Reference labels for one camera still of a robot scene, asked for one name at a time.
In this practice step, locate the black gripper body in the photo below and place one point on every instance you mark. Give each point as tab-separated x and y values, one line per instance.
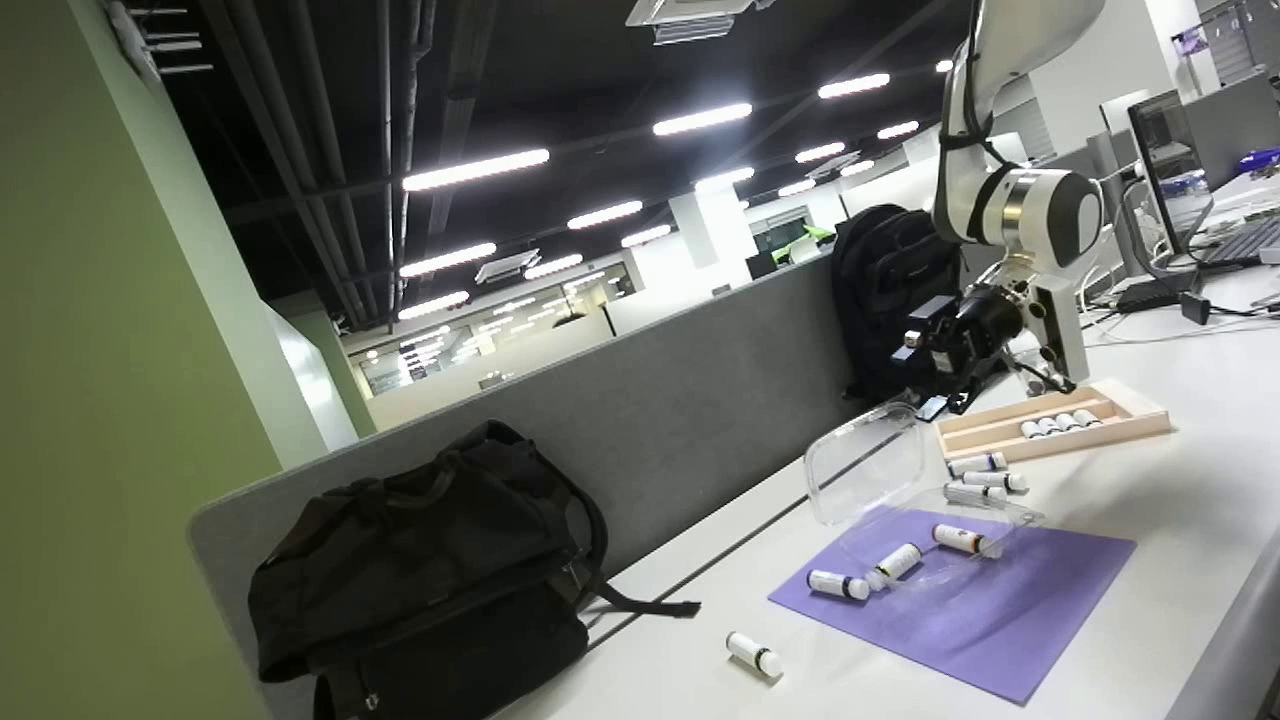
972	342

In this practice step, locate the transparent plastic lid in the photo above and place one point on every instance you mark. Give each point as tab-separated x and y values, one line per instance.
866	466

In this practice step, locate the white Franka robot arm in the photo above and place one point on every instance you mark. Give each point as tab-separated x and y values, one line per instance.
1054	206

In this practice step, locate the small white bottle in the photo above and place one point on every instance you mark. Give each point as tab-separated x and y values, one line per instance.
829	582
962	540
754	655
980	462
1031	430
1002	483
1050	426
902	561
962	489
1070	420

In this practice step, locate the white wrist-mounted box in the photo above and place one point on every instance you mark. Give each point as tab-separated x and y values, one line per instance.
1060	334

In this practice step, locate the black backpack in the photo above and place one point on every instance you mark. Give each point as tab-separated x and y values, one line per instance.
424	575
887	300

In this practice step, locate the light wooden tray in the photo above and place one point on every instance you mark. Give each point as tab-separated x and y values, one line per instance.
1135	426

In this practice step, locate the ceiling tube light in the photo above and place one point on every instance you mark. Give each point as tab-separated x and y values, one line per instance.
822	153
700	119
447	257
855	86
605	213
902	131
473	171

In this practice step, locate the purple mat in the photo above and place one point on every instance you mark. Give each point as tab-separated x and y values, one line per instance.
1012	613

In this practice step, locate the gray desk divider panel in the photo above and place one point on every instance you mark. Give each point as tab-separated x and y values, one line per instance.
694	400

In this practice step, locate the black framed monitor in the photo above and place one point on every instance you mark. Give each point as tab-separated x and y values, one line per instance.
1153	175

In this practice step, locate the silver laptop computer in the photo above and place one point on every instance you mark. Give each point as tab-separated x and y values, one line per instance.
1234	236

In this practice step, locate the ceiling air vent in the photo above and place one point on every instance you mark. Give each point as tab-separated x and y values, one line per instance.
694	13

